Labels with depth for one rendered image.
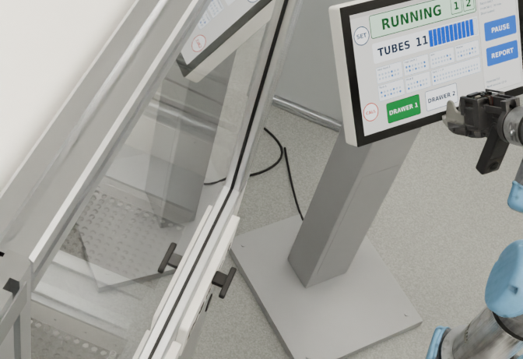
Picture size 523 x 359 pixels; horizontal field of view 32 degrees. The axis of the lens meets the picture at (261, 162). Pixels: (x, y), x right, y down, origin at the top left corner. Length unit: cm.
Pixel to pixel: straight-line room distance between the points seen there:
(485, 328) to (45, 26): 100
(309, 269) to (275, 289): 13
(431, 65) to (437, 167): 130
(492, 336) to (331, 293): 144
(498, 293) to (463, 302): 174
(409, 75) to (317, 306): 102
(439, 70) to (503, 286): 88
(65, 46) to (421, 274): 250
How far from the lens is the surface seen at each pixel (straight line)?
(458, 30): 216
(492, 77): 224
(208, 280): 179
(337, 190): 252
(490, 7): 222
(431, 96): 213
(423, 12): 209
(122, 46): 65
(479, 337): 154
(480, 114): 184
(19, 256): 54
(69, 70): 66
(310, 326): 283
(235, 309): 284
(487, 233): 329
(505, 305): 134
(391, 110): 206
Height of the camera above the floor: 245
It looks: 50 degrees down
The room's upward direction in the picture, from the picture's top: 18 degrees clockwise
